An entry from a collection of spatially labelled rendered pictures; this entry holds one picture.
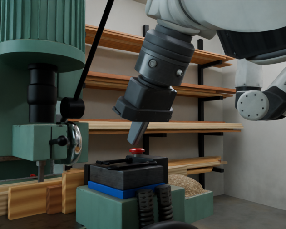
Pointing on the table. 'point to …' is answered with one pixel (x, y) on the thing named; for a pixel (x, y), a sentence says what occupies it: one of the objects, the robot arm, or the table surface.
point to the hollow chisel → (40, 174)
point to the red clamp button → (136, 150)
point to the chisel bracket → (38, 142)
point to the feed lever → (76, 104)
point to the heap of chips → (184, 182)
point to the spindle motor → (41, 33)
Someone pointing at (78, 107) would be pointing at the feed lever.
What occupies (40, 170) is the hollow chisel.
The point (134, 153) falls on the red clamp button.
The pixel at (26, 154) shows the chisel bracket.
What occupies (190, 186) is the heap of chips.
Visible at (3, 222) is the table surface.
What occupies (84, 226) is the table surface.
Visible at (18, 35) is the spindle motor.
